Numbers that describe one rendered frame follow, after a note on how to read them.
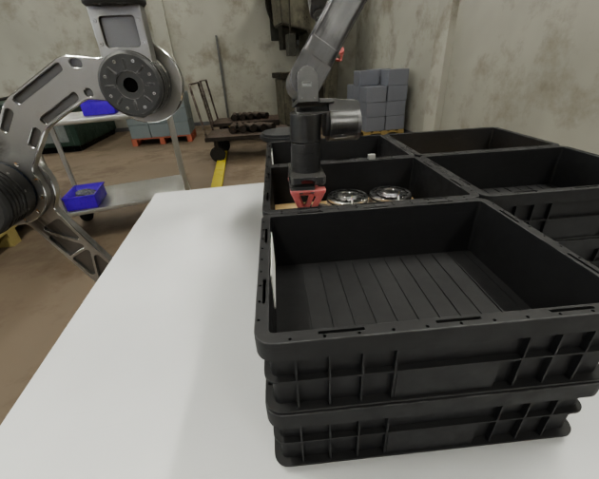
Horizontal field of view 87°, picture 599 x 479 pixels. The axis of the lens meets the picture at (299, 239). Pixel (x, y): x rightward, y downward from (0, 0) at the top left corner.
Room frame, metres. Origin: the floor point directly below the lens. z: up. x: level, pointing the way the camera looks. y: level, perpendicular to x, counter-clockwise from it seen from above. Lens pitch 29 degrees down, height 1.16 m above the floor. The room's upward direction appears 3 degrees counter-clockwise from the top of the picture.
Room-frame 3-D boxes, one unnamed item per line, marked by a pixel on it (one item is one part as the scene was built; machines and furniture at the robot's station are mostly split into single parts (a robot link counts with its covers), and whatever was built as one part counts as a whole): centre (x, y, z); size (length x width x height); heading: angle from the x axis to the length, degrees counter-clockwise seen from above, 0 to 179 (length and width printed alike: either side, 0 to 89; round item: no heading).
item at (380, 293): (0.37, -0.14, 0.87); 0.40 x 0.30 x 0.11; 93
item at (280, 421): (0.37, -0.14, 0.76); 0.40 x 0.30 x 0.12; 93
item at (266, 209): (0.67, -0.13, 0.92); 0.40 x 0.30 x 0.02; 93
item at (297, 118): (0.61, -0.03, 1.05); 0.07 x 0.06 x 0.07; 97
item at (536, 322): (0.37, -0.14, 0.92); 0.40 x 0.30 x 0.02; 93
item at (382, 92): (5.96, -1.44, 0.51); 1.05 x 0.68 x 1.01; 8
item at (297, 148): (0.61, -0.02, 0.99); 0.10 x 0.07 x 0.07; 3
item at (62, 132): (6.57, 4.88, 0.41); 2.06 x 1.89 x 0.83; 98
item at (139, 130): (6.38, 2.45, 0.53); 1.05 x 0.70 x 1.05; 99
